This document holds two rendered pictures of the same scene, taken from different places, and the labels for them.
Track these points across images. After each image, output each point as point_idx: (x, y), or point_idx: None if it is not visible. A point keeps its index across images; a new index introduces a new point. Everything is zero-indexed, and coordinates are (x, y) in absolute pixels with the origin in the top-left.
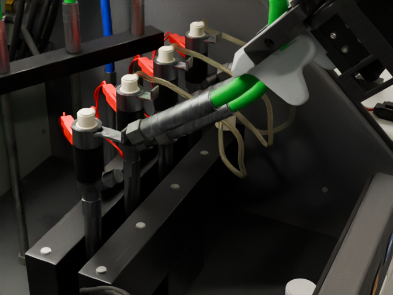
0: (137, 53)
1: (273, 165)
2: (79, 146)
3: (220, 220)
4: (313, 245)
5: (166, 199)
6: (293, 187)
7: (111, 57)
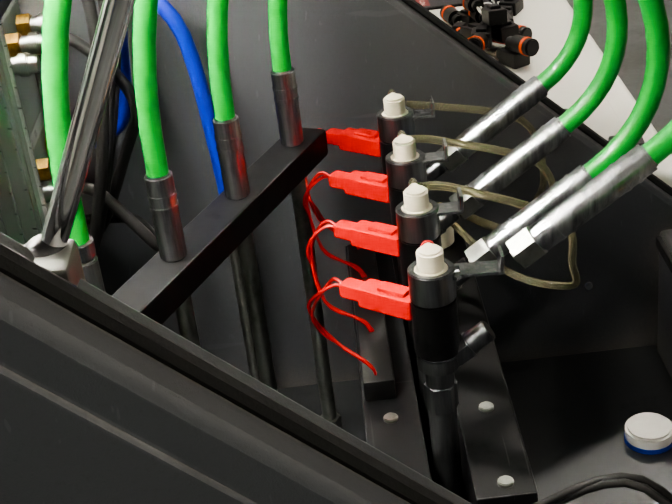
0: (306, 172)
1: (504, 279)
2: (436, 303)
3: None
4: (600, 371)
5: (477, 362)
6: (541, 299)
7: (285, 188)
